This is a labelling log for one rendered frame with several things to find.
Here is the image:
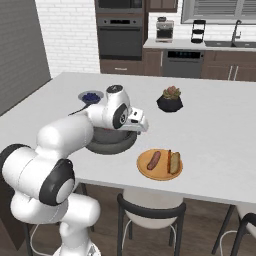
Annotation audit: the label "thin black utensil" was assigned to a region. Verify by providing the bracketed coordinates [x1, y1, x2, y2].
[68, 102, 90, 117]

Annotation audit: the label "large grey bowl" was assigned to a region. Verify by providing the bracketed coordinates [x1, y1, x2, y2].
[84, 127, 138, 156]

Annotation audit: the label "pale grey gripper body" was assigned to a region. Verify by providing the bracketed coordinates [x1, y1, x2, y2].
[123, 114, 150, 135]

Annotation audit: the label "brown lower cupboards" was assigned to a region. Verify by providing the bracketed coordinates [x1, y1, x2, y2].
[99, 47, 256, 83]

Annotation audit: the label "brown sausage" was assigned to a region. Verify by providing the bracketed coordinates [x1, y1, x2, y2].
[146, 150, 162, 171]

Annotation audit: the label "brown upper cupboard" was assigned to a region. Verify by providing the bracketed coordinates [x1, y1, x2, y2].
[145, 0, 179, 14]

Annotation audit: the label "succulent in black pot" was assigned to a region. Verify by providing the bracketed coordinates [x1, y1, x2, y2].
[156, 85, 185, 114]

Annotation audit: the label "window with grey blinds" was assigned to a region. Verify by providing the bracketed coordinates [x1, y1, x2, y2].
[180, 0, 256, 25]

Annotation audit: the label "orange plate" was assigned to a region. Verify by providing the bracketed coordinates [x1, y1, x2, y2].
[136, 148, 184, 182]

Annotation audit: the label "small bowl with blue contents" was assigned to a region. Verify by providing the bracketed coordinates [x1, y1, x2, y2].
[77, 90, 105, 105]

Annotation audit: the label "silver coffee machine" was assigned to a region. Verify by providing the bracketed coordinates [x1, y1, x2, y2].
[155, 16, 175, 44]

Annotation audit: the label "dark sink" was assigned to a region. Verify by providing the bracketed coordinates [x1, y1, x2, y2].
[203, 39, 256, 49]

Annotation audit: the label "built-in dark microwave oven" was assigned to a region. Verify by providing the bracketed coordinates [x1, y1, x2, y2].
[94, 0, 146, 15]

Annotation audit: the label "black tiered stand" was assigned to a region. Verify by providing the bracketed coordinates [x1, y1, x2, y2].
[190, 19, 207, 44]

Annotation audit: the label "dark dishwasher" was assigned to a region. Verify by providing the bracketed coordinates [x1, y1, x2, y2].
[161, 49, 205, 80]

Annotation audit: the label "toasted hot dog bun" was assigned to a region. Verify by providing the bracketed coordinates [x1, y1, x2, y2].
[167, 149, 182, 175]

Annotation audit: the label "dark tap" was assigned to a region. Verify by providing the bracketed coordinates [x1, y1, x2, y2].
[231, 19, 243, 48]

